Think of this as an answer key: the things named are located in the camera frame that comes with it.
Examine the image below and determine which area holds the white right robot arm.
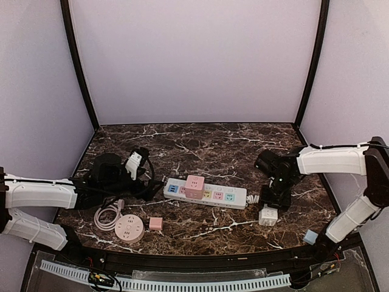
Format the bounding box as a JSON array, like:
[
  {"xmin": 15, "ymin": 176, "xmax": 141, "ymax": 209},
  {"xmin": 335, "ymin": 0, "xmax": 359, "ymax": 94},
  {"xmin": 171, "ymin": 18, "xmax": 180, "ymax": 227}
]
[{"xmin": 254, "ymin": 136, "xmax": 388, "ymax": 247}]

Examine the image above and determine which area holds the grey slotted cable duct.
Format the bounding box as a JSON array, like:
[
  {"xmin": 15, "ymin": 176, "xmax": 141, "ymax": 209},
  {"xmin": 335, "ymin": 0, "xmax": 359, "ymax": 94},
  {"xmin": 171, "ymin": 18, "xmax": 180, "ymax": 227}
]
[{"xmin": 40, "ymin": 260, "xmax": 291, "ymax": 291}]

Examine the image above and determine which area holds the white cube socket adapter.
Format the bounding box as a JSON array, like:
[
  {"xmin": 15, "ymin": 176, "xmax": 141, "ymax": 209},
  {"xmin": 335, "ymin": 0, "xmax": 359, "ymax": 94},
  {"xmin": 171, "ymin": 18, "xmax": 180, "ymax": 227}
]
[{"xmin": 258, "ymin": 204, "xmax": 278, "ymax": 226}]

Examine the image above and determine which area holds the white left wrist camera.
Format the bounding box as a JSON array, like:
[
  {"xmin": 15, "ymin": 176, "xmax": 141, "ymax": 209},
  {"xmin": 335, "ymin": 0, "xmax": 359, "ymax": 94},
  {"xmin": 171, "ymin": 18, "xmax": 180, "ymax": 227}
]
[{"xmin": 124, "ymin": 147, "xmax": 150, "ymax": 181}]

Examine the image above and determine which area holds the pink cube socket adapter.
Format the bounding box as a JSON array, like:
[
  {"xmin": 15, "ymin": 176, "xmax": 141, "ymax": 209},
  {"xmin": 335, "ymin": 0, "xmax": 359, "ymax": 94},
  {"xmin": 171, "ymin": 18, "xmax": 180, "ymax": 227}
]
[{"xmin": 184, "ymin": 175, "xmax": 205, "ymax": 200}]

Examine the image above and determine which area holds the black frame post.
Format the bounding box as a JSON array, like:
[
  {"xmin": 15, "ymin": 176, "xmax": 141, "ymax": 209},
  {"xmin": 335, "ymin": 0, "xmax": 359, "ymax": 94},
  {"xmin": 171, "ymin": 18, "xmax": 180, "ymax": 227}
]
[
  {"xmin": 294, "ymin": 0, "xmax": 330, "ymax": 128},
  {"xmin": 60, "ymin": 0, "xmax": 100, "ymax": 131}
]

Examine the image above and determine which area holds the pink flat plug adapter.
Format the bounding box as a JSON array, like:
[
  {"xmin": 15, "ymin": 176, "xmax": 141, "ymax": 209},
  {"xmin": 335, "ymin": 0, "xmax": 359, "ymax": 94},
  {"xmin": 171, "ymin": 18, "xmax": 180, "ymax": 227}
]
[{"xmin": 148, "ymin": 217, "xmax": 164, "ymax": 231}]

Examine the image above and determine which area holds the white multicolour power strip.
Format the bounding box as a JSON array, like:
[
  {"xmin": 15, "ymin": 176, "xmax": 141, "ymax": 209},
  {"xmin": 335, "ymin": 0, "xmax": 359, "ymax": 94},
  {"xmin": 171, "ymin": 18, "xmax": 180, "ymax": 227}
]
[{"xmin": 164, "ymin": 178, "xmax": 260, "ymax": 210}]

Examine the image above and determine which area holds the small green circuit board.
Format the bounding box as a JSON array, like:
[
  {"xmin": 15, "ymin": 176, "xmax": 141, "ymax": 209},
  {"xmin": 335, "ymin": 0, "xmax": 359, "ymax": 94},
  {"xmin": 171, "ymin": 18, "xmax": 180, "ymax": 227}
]
[{"xmin": 88, "ymin": 272, "xmax": 115, "ymax": 286}]

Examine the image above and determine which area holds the black right frame post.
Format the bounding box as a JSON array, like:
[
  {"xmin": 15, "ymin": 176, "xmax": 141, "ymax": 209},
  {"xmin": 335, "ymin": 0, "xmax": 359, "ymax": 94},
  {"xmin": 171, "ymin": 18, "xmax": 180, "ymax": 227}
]
[{"xmin": 294, "ymin": 0, "xmax": 330, "ymax": 128}]

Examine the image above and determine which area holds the black left frame post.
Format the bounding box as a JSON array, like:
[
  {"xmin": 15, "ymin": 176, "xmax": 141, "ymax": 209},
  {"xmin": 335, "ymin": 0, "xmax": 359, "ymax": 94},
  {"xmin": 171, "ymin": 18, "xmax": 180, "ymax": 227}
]
[{"xmin": 60, "ymin": 0, "xmax": 100, "ymax": 131}]

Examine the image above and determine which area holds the pink round power socket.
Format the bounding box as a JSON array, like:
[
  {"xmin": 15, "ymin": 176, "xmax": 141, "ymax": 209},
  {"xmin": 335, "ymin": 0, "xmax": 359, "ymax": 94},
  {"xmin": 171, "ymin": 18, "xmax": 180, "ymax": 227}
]
[{"xmin": 94, "ymin": 199, "xmax": 145, "ymax": 243}]

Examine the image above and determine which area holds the light blue cube adapter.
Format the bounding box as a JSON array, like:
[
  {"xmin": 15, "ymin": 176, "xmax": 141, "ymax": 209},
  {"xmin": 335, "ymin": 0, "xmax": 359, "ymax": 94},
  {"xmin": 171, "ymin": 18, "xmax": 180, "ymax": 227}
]
[{"xmin": 303, "ymin": 229, "xmax": 318, "ymax": 245}]

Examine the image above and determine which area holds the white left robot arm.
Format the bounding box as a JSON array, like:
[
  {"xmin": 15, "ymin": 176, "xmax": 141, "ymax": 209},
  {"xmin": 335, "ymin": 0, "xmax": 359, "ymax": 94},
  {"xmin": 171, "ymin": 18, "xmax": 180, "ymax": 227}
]
[{"xmin": 1, "ymin": 148, "xmax": 163, "ymax": 251}]

